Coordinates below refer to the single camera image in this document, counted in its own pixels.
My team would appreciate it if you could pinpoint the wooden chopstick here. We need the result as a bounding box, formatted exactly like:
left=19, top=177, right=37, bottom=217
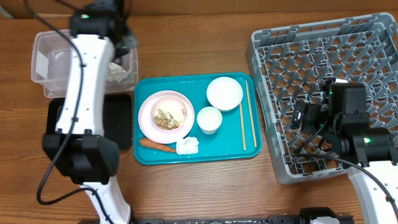
left=245, top=80, right=257, bottom=147
left=239, top=102, right=246, bottom=151

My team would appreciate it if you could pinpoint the white shallow bowl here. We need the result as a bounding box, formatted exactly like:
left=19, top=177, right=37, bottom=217
left=206, top=77, right=243, bottom=111

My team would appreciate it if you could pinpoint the white paper cup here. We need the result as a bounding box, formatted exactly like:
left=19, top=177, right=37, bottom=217
left=197, top=106, right=223, bottom=134

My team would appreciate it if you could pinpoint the white tissue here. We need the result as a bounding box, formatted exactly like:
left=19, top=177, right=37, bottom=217
left=176, top=137, right=199, bottom=155

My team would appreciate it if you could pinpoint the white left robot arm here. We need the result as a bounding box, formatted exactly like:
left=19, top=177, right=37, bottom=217
left=37, top=1, right=137, bottom=223

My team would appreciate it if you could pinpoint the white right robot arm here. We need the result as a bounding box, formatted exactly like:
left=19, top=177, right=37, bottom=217
left=291, top=78, right=397, bottom=223

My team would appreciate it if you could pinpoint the grey dishwasher rack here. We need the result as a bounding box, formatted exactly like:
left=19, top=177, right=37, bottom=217
left=246, top=13, right=397, bottom=185

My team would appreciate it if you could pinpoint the clear plastic waste bin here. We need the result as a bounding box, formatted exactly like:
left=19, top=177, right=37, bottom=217
left=31, top=31, right=138, bottom=98

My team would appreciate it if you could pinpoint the crumpled white paper in bin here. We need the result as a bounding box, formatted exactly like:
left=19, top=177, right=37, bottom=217
left=107, top=62, right=128, bottom=83

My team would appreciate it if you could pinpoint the teal plastic tray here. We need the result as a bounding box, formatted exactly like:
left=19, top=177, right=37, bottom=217
left=133, top=72, right=262, bottom=165

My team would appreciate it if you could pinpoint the black tray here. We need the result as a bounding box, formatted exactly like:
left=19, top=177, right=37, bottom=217
left=45, top=94, right=133, bottom=151

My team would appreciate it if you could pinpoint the pink plate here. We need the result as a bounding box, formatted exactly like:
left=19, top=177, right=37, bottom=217
left=137, top=90, right=195, bottom=144

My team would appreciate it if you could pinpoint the orange carrot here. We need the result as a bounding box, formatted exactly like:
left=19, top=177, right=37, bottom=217
left=139, top=138, right=177, bottom=153

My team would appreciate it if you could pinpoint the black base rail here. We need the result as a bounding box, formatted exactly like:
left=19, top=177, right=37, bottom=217
left=135, top=207, right=354, bottom=224

